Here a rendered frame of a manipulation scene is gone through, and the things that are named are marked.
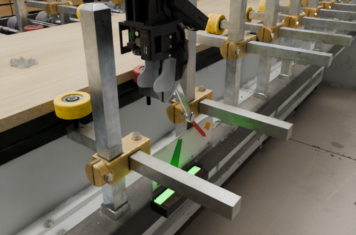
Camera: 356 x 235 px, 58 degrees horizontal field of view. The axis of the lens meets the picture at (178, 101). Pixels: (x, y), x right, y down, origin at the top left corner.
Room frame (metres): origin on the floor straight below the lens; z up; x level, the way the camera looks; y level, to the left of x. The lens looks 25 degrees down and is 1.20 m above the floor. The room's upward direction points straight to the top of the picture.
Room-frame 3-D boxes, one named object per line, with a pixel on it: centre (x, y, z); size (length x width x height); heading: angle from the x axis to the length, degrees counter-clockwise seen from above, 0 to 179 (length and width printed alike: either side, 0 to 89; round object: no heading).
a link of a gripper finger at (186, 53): (0.52, 0.01, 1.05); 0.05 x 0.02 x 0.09; 53
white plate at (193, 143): (0.69, -0.02, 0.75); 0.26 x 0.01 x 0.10; 143
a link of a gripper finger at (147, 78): (0.53, 0.05, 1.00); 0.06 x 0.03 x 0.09; 143
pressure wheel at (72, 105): (0.66, 0.24, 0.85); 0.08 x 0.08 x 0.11
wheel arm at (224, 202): (0.54, 0.08, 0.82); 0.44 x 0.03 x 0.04; 53
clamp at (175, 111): (0.75, -0.03, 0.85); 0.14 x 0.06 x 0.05; 143
